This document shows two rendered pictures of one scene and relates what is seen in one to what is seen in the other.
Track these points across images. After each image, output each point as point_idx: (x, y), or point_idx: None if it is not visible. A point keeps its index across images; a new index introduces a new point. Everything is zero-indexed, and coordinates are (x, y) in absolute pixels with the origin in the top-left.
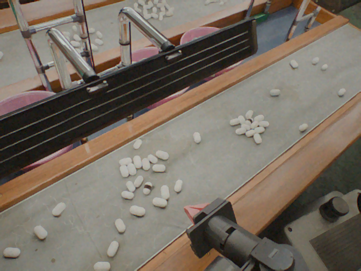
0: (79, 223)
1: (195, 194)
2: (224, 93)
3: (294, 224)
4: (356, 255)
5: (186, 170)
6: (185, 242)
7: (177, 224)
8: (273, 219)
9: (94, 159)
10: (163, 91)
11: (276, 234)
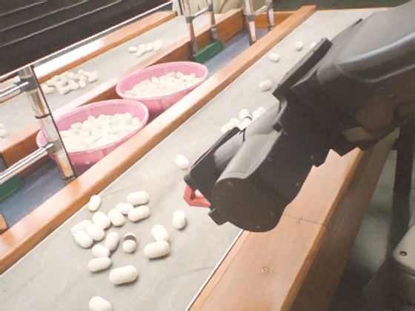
0: None
1: (211, 220)
2: (199, 112)
3: (404, 244)
4: None
5: (183, 201)
6: (221, 273)
7: (198, 266)
8: (342, 190)
9: (28, 247)
10: (71, 27)
11: (391, 277)
